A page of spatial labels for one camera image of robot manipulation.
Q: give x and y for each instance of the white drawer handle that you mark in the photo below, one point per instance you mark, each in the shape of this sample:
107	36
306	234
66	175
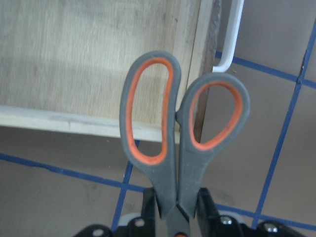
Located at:
230	37

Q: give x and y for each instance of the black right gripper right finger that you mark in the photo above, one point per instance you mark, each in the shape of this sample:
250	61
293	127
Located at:
214	224

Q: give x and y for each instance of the open wooden drawer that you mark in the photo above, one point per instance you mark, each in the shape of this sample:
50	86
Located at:
63	63

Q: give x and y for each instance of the grey orange scissors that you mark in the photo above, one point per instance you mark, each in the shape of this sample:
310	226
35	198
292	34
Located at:
176	173

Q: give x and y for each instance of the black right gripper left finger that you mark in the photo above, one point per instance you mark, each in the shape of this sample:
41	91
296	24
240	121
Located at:
143	225

